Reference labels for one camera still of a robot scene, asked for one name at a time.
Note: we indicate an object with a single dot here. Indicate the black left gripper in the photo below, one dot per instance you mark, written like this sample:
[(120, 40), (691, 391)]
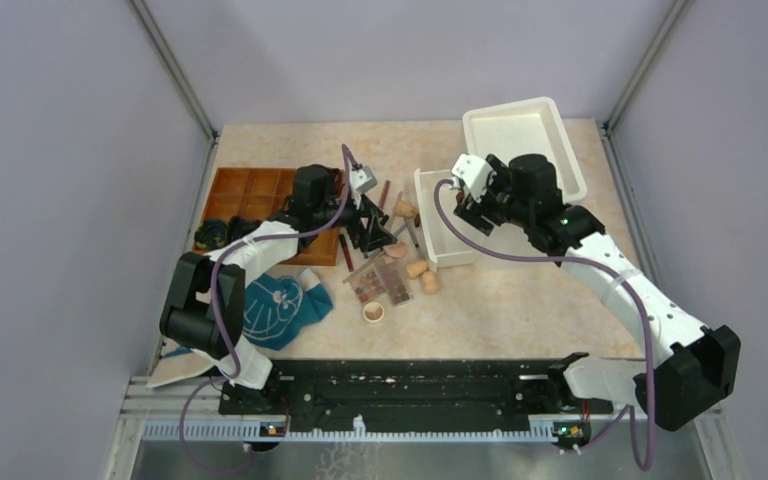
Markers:
[(373, 236)]

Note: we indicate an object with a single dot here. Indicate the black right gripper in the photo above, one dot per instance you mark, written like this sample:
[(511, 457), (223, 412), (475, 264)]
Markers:
[(473, 212)]

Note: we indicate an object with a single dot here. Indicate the white pull-out drawer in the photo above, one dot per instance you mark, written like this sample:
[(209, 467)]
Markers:
[(443, 249)]

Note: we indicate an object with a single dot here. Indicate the brown eyeshadow palette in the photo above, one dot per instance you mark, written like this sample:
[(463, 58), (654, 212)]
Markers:
[(397, 290)]

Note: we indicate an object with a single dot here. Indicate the white drawer organizer box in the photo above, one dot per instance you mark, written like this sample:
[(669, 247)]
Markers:
[(531, 126)]

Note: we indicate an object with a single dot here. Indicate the small round blush pot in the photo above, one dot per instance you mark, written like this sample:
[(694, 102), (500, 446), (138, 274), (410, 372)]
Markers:
[(373, 312)]

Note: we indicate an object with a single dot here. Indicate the small eyeshadow palette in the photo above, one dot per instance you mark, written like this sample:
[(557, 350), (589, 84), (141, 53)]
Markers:
[(367, 286)]

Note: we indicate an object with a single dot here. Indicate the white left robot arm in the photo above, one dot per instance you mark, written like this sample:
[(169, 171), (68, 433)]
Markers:
[(316, 205)]

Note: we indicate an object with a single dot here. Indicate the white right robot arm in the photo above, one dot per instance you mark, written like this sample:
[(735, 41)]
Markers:
[(687, 368)]

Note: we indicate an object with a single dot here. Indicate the maroon makeup pencil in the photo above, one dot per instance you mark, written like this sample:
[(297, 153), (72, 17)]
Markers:
[(384, 194)]

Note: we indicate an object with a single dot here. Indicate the grey makeup pencil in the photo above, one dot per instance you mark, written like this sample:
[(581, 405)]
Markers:
[(409, 224)]

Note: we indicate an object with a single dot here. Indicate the wooden compartment tray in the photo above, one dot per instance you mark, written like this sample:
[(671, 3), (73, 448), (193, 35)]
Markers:
[(256, 193)]

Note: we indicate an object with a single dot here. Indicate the teal patterned cloth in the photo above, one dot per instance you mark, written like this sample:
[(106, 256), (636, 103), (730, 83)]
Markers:
[(270, 312)]

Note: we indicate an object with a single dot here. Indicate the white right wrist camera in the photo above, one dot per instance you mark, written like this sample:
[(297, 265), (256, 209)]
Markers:
[(471, 174)]

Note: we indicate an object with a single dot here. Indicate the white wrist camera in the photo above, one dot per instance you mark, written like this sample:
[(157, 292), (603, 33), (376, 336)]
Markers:
[(471, 174), (362, 180)]

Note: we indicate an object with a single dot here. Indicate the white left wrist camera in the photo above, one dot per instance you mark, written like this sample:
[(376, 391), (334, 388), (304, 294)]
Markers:
[(362, 180)]

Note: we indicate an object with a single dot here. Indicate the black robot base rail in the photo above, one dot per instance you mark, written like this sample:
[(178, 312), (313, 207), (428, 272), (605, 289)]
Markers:
[(411, 396)]

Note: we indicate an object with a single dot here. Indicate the grey slotted cable duct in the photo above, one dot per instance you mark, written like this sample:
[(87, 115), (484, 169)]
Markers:
[(543, 429)]

